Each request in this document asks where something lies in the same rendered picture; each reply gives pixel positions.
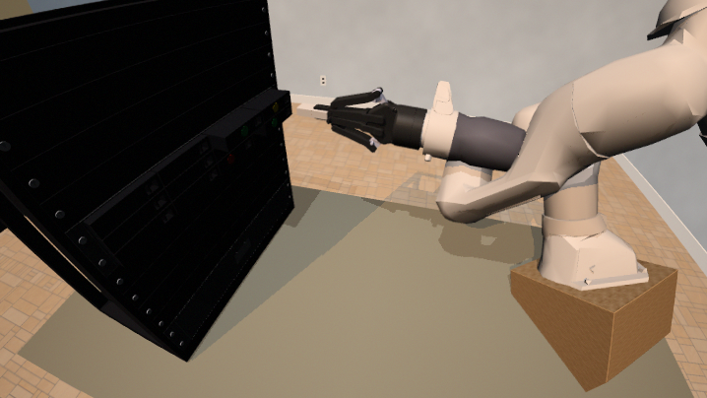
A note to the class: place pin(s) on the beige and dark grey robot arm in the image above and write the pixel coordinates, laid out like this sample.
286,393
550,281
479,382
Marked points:
625,105

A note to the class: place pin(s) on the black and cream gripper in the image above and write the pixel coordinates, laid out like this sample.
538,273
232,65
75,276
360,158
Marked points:
377,121

